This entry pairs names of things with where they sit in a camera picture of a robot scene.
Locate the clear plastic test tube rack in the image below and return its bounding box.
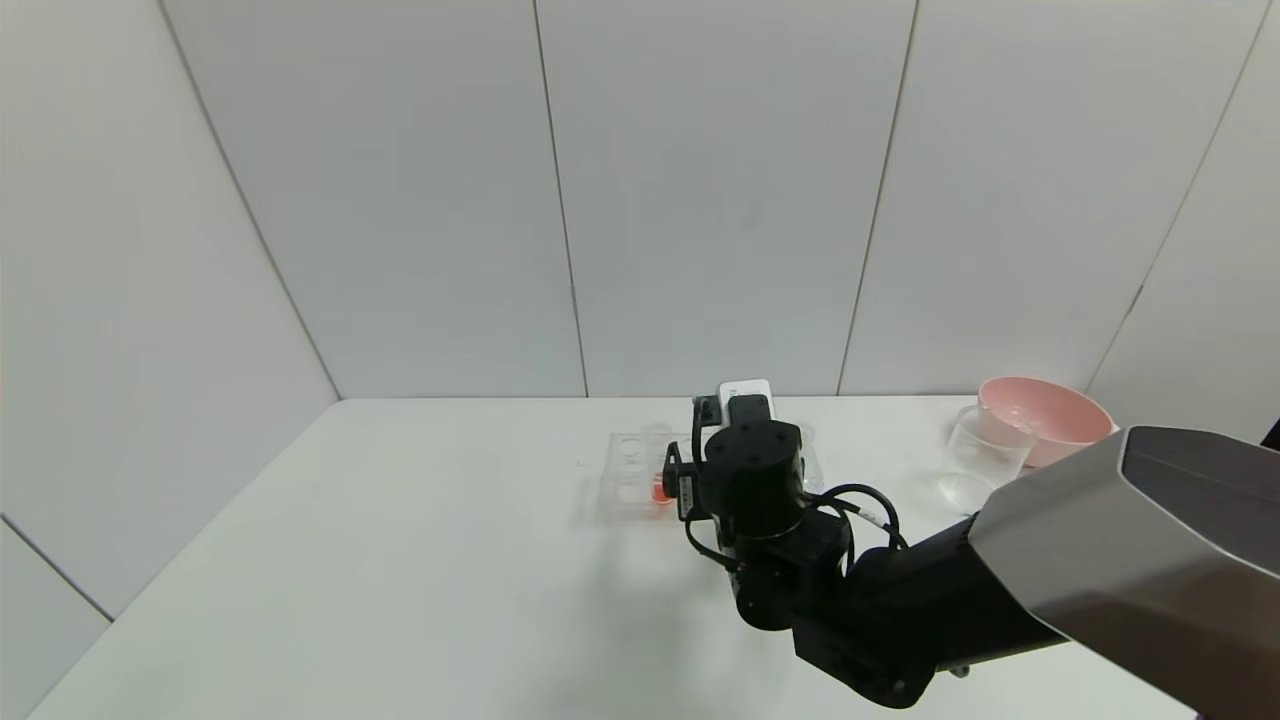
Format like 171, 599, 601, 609
598, 430, 824, 528

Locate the test tube with red pigment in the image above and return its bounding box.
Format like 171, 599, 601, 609
643, 422, 677, 507

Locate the clear glass beaker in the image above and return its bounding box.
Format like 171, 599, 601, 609
938, 404, 1036, 517

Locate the pink bowl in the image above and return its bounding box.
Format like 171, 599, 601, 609
978, 376, 1119, 469

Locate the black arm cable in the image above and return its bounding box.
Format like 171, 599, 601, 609
803, 484, 908, 553

